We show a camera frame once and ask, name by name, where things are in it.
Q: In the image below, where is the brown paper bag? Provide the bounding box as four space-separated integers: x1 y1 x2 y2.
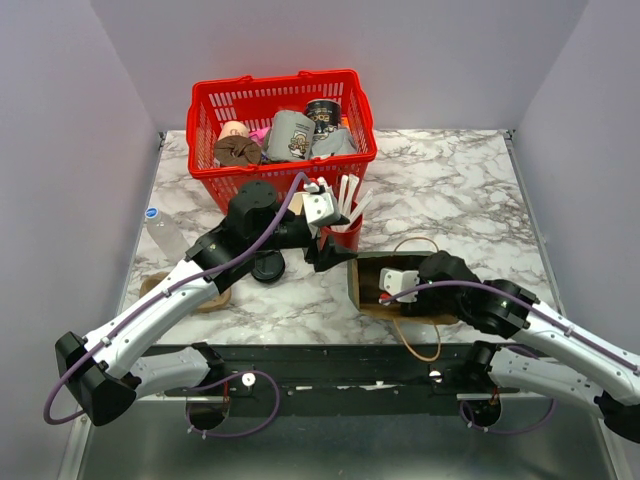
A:
347 237 459 362

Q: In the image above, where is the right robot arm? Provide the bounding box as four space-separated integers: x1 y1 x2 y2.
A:
384 251 639 442

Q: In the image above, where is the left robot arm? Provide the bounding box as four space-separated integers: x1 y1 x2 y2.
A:
43 173 356 426

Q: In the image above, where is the red straw holder cup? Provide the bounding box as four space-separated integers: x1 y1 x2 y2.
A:
318 200 363 252

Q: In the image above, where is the stack of black cup lids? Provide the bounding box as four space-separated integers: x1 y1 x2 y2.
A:
251 250 286 284

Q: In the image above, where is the stack of green paper cups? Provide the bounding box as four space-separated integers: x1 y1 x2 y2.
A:
288 192 305 215

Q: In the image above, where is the white wrapped straws bundle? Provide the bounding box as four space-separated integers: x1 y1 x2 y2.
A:
319 174 373 233

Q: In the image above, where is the grey cloth in basket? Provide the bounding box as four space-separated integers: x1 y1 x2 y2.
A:
310 128 358 158

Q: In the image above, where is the grey printed cup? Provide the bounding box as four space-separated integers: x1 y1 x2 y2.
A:
266 110 315 162

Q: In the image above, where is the red plastic shopping basket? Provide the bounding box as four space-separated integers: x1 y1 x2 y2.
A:
186 69 377 212

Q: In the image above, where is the brown crumpled cloth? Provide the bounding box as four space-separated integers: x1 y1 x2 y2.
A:
214 135 262 167

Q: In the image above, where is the black printed can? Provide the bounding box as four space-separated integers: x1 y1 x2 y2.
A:
304 99 342 140

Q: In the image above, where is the clear plastic water bottle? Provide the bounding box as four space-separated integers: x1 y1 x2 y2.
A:
145 207 190 263

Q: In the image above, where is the beige cup in basket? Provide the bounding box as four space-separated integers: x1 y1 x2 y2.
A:
218 120 249 140

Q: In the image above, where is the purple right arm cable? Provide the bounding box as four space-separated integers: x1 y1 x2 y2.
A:
382 279 640 435

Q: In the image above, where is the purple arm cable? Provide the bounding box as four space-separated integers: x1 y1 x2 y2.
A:
382 279 640 435
43 172 314 440

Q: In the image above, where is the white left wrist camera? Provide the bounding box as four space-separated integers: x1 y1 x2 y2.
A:
302 182 350 237

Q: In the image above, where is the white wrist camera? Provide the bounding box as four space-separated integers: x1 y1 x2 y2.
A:
302 182 350 237
379 268 420 304

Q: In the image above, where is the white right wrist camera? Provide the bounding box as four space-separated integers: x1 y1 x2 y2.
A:
379 268 420 304

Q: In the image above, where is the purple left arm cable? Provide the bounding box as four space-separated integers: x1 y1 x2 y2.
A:
43 172 314 440

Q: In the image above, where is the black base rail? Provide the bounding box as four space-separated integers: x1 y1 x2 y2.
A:
139 343 521 419

